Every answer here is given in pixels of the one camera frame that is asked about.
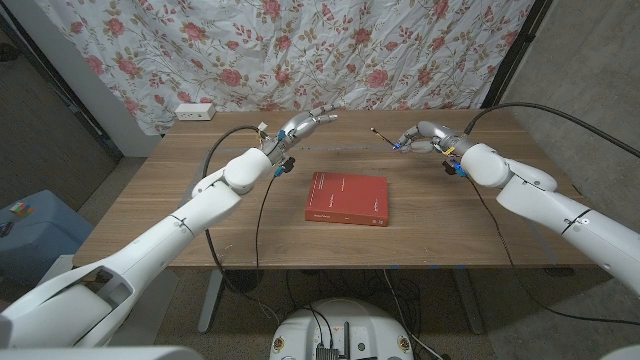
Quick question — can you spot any black mechanical pencil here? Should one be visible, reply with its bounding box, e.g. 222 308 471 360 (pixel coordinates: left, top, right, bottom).
369 127 399 150

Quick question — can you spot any grey table leg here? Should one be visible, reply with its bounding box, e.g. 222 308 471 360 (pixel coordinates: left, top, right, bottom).
452 269 486 335

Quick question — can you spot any black round floor object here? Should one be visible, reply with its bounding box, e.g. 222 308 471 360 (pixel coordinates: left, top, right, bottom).
222 269 265 294

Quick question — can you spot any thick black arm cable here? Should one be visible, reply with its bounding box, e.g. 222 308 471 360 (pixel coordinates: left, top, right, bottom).
463 102 640 160
202 124 281 322

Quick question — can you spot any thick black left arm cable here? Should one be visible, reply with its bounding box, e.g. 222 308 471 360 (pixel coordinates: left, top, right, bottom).
202 124 281 322

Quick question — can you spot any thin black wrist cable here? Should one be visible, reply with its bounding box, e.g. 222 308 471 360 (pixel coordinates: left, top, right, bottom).
467 177 640 327
254 174 279 274

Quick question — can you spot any white table leg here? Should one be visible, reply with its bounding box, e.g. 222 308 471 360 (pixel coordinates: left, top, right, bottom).
197 269 226 334

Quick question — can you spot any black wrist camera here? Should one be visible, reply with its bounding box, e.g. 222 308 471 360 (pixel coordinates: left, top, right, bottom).
442 158 469 179
272 156 297 179

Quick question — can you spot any grey-blue storage box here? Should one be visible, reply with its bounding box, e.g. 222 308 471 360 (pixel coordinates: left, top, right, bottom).
0 189 95 286

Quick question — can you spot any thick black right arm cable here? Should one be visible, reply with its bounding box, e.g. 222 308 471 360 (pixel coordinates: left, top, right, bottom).
463 102 640 160

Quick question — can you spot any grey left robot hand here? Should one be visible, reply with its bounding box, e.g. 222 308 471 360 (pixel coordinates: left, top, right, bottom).
269 105 340 154

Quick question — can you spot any red book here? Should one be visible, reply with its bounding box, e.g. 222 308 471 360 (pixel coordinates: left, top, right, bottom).
304 171 390 228

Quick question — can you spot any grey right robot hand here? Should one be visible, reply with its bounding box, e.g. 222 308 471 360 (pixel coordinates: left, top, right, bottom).
392 120 474 157

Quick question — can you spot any thin black left wrist cable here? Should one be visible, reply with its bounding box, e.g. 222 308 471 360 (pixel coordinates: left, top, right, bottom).
254 174 279 274

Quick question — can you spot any floral backdrop cloth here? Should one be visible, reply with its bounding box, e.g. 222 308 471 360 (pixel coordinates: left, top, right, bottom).
34 0 536 136

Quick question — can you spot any white floor cable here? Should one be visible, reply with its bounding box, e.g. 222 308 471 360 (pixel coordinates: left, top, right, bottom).
382 269 444 360

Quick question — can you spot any white power strip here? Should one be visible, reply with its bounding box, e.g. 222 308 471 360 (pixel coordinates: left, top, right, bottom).
174 102 217 122

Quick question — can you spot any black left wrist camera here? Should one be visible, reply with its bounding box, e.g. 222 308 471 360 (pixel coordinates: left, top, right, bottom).
272 156 297 179

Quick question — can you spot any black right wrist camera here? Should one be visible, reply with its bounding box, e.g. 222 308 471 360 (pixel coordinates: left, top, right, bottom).
442 158 469 179

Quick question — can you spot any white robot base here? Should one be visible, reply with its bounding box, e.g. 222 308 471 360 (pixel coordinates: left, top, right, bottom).
269 298 415 360

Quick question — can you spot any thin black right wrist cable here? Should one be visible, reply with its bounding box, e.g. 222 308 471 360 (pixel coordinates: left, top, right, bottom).
467 177 640 327

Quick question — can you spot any black backdrop stand pole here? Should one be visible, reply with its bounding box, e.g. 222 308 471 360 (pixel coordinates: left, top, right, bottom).
480 0 554 110

